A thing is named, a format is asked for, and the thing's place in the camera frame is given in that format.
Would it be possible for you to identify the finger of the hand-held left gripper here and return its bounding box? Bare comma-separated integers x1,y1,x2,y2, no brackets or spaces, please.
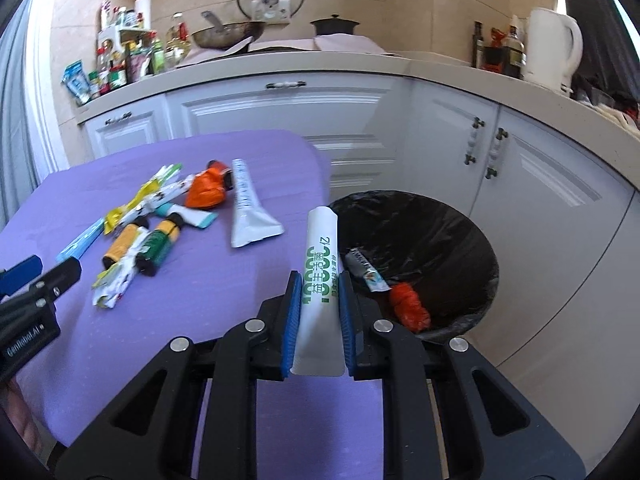
0,255,43,297
27,258,82,307

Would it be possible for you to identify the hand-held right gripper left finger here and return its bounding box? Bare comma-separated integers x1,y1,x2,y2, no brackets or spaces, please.
55,270,303,480

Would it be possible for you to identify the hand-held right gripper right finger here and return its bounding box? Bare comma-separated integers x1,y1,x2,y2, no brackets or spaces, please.
337,270,586,480

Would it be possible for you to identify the white tube with green print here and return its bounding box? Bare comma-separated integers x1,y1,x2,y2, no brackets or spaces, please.
292,206,347,377

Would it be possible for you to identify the yellow snack wrapper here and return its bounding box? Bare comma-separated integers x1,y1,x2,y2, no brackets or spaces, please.
102,180,166,235

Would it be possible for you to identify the trash bin with black bag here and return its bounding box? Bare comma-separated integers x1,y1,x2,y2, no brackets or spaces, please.
327,190,501,346

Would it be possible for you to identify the white teal tube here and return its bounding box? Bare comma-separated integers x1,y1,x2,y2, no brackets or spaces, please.
150,201,219,230

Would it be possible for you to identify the person's left hand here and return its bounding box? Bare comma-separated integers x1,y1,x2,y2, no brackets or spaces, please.
7,379,41,443

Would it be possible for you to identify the light blue flat packet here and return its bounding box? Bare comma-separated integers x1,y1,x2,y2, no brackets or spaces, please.
56,222,106,261

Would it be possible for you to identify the crumpled white green wrapper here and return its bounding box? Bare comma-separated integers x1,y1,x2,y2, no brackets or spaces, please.
91,247,147,309

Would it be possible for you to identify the small white blue tube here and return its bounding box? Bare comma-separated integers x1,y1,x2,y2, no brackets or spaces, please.
345,247,391,293

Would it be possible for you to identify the orange bottle with black cap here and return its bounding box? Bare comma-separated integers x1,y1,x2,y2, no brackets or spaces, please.
102,224,142,270

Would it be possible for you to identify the red orange plastic bag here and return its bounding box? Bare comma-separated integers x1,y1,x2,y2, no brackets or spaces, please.
390,282,432,332

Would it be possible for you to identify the purple table cover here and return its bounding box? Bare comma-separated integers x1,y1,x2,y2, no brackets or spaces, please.
0,129,386,480

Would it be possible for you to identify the green bottle with black cap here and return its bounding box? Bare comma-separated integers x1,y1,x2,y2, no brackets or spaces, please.
137,213,183,278

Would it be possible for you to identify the white tube with grey print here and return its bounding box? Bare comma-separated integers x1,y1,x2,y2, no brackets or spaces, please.
231,158,285,248

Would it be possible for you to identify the white printed wrapper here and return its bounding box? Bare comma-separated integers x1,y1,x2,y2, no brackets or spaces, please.
125,175,197,226

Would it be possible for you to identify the white green striped wrapper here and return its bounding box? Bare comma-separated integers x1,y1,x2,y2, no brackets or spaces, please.
135,162,183,201

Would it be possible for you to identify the orange crumpled plastic bag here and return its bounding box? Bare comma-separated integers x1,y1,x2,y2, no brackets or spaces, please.
185,167,227,211

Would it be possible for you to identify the blue white packet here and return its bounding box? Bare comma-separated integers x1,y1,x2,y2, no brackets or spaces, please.
61,60,94,106

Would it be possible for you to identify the group of condiment bottles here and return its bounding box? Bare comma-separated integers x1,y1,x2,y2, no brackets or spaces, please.
87,0,168,98

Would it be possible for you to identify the white kitchen cabinet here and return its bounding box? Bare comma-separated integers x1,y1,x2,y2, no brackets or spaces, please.
77,72,640,361

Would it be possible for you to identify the white spice rack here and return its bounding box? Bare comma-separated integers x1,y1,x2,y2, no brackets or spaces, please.
97,27,156,61

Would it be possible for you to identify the clear oil bottle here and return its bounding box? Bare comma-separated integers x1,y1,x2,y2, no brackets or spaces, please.
165,12,193,68

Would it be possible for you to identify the pale cloth over stove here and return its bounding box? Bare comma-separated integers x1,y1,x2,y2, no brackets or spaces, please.
180,32,401,67

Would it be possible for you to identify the metal wok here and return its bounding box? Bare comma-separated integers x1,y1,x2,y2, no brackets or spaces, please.
191,11,267,51

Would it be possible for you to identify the black pot with lid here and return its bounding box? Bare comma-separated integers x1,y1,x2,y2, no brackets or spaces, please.
310,14,360,37

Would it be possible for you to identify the red package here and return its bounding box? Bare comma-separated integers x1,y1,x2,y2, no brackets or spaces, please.
482,27,507,72

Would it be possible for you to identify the dark sauce bottle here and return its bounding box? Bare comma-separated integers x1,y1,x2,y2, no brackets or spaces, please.
502,15,526,78

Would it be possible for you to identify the white electric kettle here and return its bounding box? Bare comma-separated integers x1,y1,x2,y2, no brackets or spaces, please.
522,7,584,92

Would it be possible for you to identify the vertical cabinet door handle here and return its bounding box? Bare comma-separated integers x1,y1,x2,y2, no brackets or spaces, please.
485,129,508,180
465,117,486,166

